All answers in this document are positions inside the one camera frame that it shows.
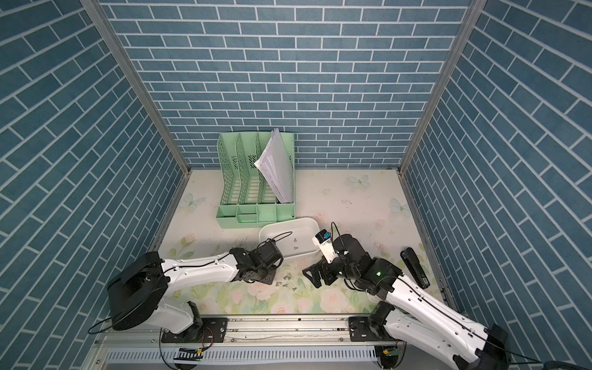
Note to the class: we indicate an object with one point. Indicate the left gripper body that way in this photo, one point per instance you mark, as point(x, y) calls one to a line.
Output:
point(265, 275)

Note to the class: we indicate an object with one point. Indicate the green plastic file organizer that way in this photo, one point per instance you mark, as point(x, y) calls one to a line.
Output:
point(247, 200)

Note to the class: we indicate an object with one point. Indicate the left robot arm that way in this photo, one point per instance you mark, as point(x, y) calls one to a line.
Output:
point(143, 292)

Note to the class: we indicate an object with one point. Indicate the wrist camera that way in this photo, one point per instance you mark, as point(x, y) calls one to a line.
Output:
point(270, 253)
point(323, 241)

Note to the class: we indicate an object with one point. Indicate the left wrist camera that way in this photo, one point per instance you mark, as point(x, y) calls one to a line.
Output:
point(270, 253)

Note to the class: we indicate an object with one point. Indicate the white plastic storage box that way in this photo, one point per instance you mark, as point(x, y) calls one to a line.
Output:
point(294, 238)

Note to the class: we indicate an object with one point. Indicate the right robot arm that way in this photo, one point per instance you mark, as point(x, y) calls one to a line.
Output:
point(406, 312)

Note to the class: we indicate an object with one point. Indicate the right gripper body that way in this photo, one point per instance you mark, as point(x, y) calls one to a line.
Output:
point(334, 269)

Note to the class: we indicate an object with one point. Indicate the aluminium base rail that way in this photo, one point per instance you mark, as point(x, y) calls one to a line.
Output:
point(308, 330)

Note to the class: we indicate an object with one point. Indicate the white paper stack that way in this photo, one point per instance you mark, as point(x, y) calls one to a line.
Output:
point(276, 168)

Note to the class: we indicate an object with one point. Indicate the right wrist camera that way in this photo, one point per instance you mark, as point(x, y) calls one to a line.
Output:
point(323, 241)

